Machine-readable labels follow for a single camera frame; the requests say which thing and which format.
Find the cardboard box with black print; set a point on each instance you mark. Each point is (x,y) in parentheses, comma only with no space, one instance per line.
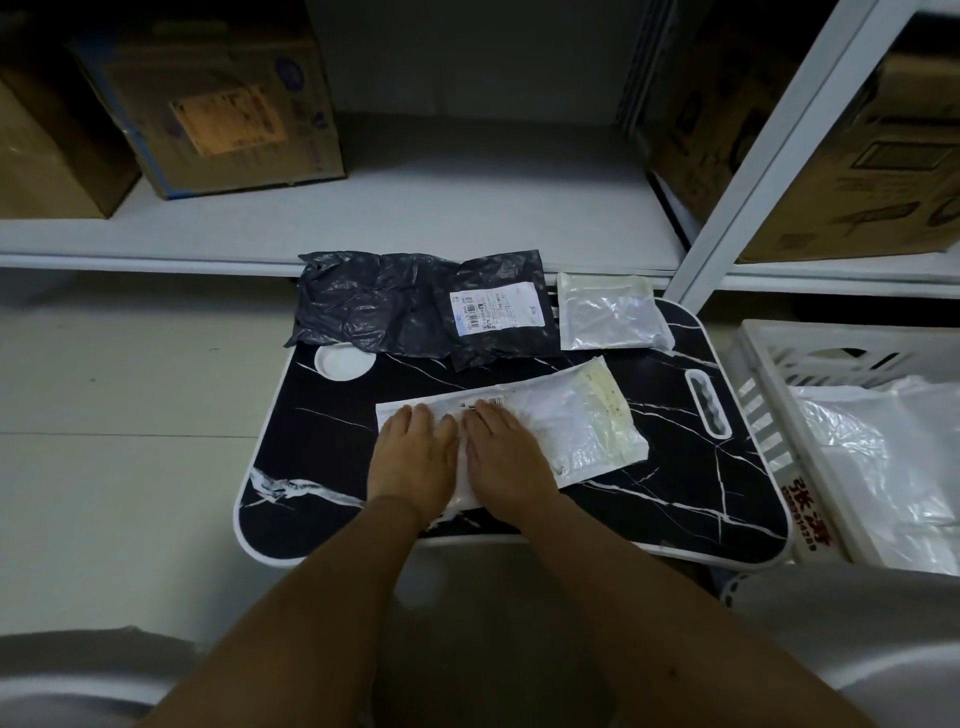
(870,180)

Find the person's left hand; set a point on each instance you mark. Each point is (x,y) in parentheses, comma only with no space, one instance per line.
(412,465)

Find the narrow white mailer taped end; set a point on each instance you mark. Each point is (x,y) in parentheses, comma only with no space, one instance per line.
(585,427)

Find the black marble lap table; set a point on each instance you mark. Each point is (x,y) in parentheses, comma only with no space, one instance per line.
(675,465)

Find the person's left forearm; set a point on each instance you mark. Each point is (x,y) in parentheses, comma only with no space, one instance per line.
(300,630)

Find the dark grey labelled bag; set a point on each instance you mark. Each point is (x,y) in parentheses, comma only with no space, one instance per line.
(495,345)

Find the plain brown cardboard box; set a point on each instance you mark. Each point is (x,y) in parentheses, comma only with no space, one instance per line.
(45,165)

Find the person's right forearm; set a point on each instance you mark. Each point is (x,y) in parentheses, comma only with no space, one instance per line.
(675,630)

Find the white metal shelf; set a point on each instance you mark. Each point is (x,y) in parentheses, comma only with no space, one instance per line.
(487,195)

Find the white plastic basket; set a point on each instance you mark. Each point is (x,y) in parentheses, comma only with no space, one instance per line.
(757,375)

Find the small white bubble mailer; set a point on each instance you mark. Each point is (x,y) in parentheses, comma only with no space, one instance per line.
(611,315)

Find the person's white shorts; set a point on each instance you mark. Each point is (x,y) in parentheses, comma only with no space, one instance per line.
(862,630)

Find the person's right hand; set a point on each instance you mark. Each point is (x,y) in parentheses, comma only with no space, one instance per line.
(510,465)

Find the cardboard box with orange label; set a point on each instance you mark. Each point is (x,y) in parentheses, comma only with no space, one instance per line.
(217,112)

